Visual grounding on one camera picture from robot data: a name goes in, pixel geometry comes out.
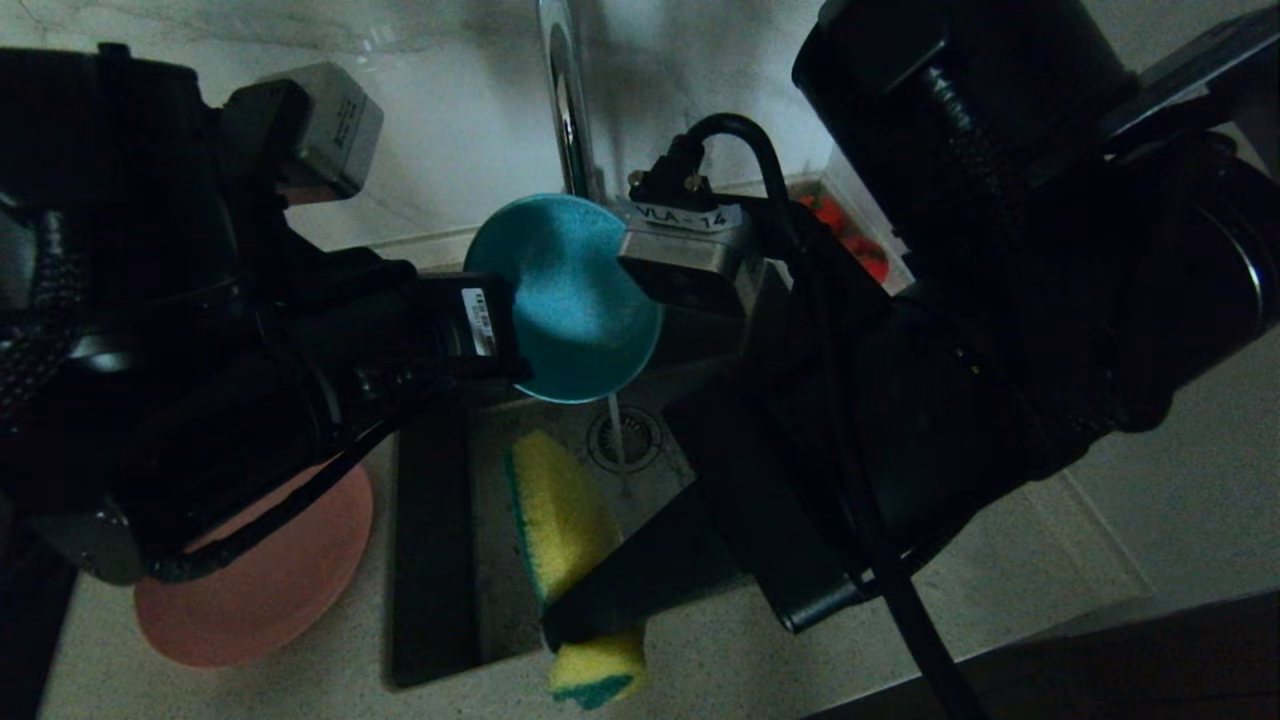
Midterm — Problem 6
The orange-red tomato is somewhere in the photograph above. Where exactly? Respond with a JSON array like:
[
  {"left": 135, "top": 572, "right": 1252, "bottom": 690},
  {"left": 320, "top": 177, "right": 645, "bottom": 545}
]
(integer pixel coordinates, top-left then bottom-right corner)
[{"left": 798, "top": 193, "right": 851, "bottom": 236}]

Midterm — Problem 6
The teal bowl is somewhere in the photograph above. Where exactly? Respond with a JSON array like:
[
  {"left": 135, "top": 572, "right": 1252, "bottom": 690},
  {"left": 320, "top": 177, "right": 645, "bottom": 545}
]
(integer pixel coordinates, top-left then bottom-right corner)
[{"left": 463, "top": 193, "right": 664, "bottom": 404}]

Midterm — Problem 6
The pink plate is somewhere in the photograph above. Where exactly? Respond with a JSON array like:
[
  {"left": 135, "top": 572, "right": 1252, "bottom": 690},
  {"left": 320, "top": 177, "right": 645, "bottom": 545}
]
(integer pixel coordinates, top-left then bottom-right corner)
[{"left": 135, "top": 462, "right": 374, "bottom": 669}]

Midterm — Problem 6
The yellow sponge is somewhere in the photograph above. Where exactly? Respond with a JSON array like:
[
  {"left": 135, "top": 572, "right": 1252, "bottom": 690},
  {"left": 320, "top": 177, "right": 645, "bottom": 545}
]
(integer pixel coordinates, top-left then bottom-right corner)
[{"left": 503, "top": 430, "right": 649, "bottom": 711}]

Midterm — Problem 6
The short black camera cable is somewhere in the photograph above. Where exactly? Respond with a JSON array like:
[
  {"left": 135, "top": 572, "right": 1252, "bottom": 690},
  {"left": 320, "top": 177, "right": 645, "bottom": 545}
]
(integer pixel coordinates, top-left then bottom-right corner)
[{"left": 628, "top": 112, "right": 801, "bottom": 261}]

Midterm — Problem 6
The long black arm cable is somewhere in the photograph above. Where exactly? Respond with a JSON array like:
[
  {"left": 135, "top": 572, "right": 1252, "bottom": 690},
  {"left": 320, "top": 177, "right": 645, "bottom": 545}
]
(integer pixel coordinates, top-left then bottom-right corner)
[
  {"left": 150, "top": 420, "right": 401, "bottom": 586},
  {"left": 860, "top": 540, "right": 991, "bottom": 720}
]

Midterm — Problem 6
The red apple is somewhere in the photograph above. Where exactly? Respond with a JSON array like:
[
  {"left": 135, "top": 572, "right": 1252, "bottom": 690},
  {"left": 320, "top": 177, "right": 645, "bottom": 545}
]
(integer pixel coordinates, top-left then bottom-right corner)
[{"left": 840, "top": 232, "right": 893, "bottom": 286}]

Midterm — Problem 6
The stainless steel sink basin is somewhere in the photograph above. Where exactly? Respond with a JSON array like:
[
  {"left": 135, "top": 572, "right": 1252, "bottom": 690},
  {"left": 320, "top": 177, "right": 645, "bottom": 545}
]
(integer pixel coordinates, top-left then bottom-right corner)
[{"left": 385, "top": 262, "right": 761, "bottom": 691}]

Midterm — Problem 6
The round metal drain strainer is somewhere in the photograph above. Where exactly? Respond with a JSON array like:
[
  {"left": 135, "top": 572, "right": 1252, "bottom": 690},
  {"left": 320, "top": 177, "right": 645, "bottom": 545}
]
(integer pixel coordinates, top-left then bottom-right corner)
[{"left": 587, "top": 407, "right": 666, "bottom": 475}]

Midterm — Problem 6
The chrome kitchen faucet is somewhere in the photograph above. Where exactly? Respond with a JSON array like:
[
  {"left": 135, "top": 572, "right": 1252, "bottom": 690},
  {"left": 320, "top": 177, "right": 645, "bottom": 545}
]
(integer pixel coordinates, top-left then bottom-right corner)
[{"left": 535, "top": 0, "right": 601, "bottom": 201}]

